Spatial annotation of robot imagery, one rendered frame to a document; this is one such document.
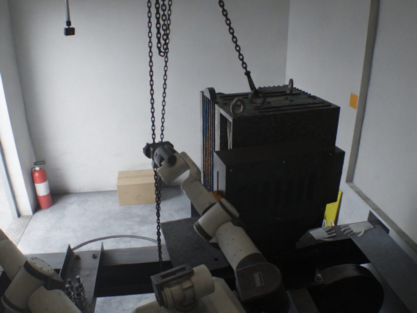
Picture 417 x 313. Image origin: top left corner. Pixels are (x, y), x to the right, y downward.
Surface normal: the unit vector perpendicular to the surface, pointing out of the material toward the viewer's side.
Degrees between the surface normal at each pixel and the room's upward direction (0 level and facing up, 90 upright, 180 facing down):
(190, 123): 90
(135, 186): 90
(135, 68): 90
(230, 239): 40
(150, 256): 0
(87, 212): 0
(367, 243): 0
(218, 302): 9
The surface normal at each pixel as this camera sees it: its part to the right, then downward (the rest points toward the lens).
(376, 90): -0.99, 0.06
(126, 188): 0.18, 0.37
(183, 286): 0.03, -0.85
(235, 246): -0.56, -0.59
